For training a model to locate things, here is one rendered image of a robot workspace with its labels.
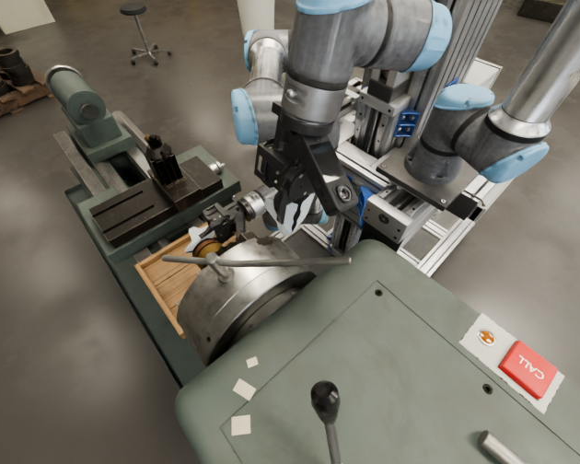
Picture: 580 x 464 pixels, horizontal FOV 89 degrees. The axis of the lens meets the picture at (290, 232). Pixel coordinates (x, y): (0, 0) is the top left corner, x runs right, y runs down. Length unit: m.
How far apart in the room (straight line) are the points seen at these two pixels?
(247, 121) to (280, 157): 0.25
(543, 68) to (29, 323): 2.49
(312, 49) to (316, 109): 0.06
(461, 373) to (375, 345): 0.13
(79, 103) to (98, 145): 0.19
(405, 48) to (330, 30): 0.10
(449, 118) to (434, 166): 0.13
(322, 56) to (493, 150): 0.50
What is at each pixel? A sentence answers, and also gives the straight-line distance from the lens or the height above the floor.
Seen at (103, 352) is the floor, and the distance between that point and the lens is 2.09.
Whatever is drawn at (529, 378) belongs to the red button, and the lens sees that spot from 0.61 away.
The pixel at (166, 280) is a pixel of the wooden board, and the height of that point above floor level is 0.88.
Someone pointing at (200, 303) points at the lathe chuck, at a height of 1.20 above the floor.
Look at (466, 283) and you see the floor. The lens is 2.26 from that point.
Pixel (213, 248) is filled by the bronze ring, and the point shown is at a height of 1.12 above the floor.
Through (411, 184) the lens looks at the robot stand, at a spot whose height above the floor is 1.16.
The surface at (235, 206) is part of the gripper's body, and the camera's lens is 0.89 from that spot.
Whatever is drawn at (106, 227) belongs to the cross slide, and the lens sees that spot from 1.15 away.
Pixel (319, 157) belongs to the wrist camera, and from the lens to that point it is 0.40.
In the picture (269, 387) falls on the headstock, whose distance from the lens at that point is 0.50.
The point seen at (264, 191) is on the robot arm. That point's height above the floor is 1.11.
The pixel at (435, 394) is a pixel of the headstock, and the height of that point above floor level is 1.26.
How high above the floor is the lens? 1.75
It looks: 54 degrees down
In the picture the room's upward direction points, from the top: straight up
